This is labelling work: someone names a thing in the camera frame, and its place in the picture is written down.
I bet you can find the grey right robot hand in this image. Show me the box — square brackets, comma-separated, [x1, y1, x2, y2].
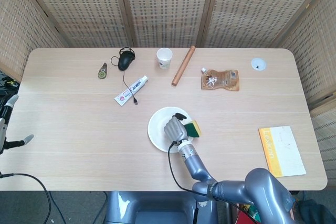
[164, 113, 190, 143]

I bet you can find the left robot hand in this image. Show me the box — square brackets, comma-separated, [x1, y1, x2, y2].
[0, 94, 35, 154]

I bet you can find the yellow green sponge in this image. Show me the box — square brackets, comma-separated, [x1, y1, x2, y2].
[183, 120, 202, 140]

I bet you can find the white round plate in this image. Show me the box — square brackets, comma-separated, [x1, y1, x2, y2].
[147, 106, 194, 153]

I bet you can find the white toothpaste tube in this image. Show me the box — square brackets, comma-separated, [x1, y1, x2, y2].
[114, 75, 149, 107]

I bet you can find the wooden rolling pin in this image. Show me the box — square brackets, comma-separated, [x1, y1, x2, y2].
[171, 45, 196, 87]

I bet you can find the brown spouted drink pouch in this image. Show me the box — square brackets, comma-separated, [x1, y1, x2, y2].
[201, 67, 240, 92]

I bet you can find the white floral paper cup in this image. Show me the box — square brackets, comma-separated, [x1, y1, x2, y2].
[156, 48, 173, 70]

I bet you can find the grey robot torso base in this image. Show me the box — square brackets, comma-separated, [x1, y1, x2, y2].
[104, 191, 218, 224]

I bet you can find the green correction tape dispenser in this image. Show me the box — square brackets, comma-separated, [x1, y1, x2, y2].
[97, 62, 108, 80]

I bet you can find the woven folding screen panel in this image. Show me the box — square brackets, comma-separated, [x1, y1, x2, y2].
[196, 0, 336, 49]
[0, 0, 68, 83]
[118, 0, 218, 49]
[17, 0, 134, 49]
[272, 0, 336, 109]

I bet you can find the red box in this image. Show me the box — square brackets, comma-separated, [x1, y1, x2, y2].
[235, 202, 262, 224]

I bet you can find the yellow and white book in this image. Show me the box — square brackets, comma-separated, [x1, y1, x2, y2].
[258, 125, 307, 178]

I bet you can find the dark bag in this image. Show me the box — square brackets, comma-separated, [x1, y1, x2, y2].
[298, 197, 330, 224]

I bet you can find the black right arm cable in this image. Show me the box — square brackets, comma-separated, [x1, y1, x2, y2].
[167, 141, 260, 210]

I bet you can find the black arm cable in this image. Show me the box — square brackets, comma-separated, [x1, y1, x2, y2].
[0, 172, 53, 224]
[167, 141, 260, 210]

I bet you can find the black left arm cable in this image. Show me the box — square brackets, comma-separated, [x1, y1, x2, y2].
[0, 172, 53, 224]

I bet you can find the black wired computer mouse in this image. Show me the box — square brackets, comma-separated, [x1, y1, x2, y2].
[110, 47, 139, 106]

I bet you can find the white round cable grommet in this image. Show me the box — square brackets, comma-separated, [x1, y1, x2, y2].
[250, 57, 267, 71]

